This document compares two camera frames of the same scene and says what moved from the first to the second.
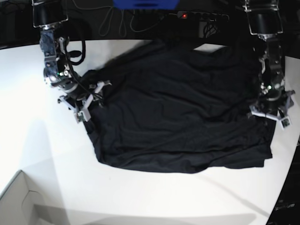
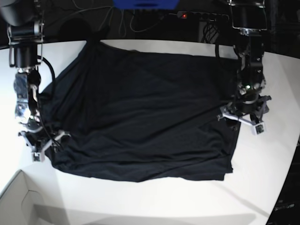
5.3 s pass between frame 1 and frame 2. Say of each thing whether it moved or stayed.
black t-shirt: moved
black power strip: stayed
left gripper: moved
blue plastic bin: stayed
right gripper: moved
